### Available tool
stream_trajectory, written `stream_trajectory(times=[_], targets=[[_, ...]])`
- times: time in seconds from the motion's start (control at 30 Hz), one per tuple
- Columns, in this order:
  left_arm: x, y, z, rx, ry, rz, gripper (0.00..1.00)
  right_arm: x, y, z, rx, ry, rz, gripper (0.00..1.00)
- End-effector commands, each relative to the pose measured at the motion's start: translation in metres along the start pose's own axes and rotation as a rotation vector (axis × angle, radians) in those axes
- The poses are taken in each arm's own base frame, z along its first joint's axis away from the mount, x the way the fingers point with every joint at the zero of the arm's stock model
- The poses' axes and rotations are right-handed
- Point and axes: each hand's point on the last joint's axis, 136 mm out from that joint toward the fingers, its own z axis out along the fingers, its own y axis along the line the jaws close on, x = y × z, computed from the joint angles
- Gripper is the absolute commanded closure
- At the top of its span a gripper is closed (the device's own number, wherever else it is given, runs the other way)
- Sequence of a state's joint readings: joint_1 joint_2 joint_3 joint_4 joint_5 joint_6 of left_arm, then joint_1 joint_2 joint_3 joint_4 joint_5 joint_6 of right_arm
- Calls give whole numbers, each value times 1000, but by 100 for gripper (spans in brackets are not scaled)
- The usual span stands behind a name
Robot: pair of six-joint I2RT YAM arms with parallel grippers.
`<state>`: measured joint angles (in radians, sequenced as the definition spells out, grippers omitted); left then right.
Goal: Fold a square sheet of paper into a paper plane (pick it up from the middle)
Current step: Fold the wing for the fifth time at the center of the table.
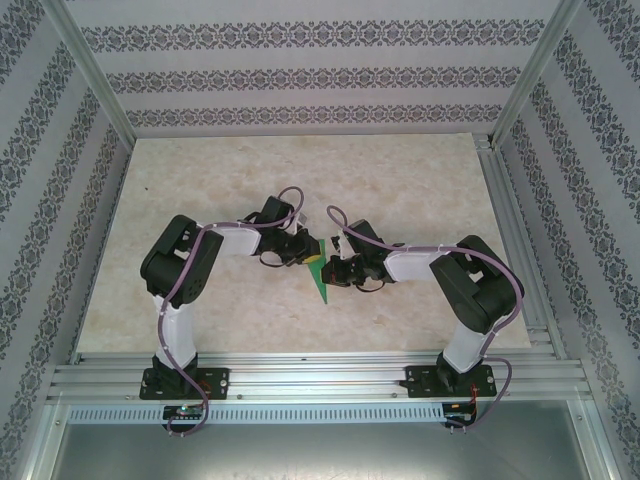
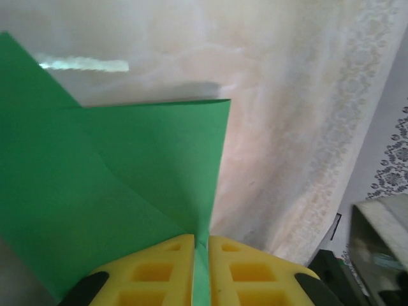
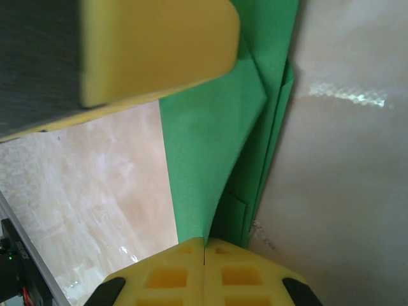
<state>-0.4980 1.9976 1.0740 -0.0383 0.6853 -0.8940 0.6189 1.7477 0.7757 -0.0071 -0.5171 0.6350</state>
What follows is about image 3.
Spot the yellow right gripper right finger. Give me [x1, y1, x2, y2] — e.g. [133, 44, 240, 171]
[203, 238, 323, 306]

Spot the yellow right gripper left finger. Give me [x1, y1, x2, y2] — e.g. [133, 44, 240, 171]
[81, 237, 205, 306]

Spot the green paper sheet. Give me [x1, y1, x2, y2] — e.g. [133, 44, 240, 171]
[157, 0, 300, 252]

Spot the thin red wire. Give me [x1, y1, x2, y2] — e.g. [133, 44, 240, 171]
[18, 285, 36, 306]

